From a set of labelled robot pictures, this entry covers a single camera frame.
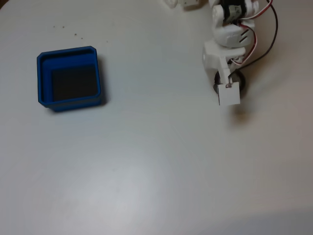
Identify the black tape roll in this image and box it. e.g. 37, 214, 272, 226
213, 70, 246, 95

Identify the blue plastic box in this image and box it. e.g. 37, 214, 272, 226
36, 45, 106, 113

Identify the white cube camera box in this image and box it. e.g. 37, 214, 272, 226
217, 82, 240, 106

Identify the red white servo cable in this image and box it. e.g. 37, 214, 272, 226
241, 0, 274, 25
229, 21, 258, 66

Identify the black cable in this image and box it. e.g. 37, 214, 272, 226
227, 6, 279, 85

